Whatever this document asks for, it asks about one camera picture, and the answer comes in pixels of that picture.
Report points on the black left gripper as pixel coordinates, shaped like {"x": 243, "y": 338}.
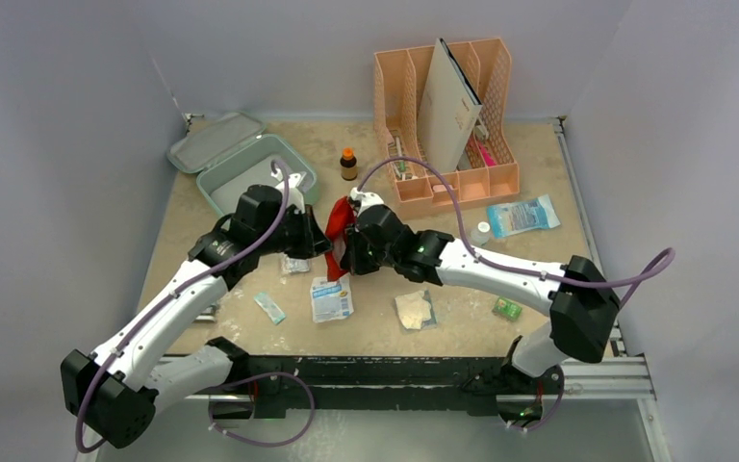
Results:
{"x": 312, "y": 239}

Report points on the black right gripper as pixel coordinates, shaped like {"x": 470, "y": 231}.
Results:
{"x": 354, "y": 248}

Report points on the red first aid pouch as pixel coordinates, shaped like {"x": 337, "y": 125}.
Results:
{"x": 341, "y": 216}

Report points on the small white bottle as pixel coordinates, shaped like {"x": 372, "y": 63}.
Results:
{"x": 480, "y": 234}

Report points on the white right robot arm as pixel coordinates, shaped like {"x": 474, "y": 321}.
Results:
{"x": 580, "y": 311}

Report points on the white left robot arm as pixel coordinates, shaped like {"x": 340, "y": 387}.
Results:
{"x": 116, "y": 391}

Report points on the green medicine case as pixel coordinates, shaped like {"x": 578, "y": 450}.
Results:
{"x": 234, "y": 152}

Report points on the clear bag alcohol pads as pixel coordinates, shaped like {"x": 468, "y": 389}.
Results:
{"x": 289, "y": 265}

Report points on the white blue mask packet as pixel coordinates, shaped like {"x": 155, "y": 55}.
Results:
{"x": 331, "y": 300}

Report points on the gauze in clear bag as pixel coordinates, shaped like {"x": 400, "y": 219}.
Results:
{"x": 415, "y": 311}

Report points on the brown bottle orange cap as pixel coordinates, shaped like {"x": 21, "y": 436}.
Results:
{"x": 348, "y": 163}

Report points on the teal plaster strip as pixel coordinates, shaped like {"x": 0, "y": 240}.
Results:
{"x": 270, "y": 307}

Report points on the small green box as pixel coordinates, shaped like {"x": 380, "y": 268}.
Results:
{"x": 507, "y": 309}

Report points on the pink item in organizer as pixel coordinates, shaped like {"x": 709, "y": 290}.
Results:
{"x": 485, "y": 155}

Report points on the peach desk file organizer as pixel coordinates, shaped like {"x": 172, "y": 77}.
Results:
{"x": 419, "y": 189}

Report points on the beige folder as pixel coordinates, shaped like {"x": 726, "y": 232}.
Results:
{"x": 450, "y": 104}

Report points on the blue wet wipes pack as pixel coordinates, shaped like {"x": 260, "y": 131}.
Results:
{"x": 508, "y": 219}

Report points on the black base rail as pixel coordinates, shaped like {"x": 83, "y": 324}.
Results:
{"x": 477, "y": 386}

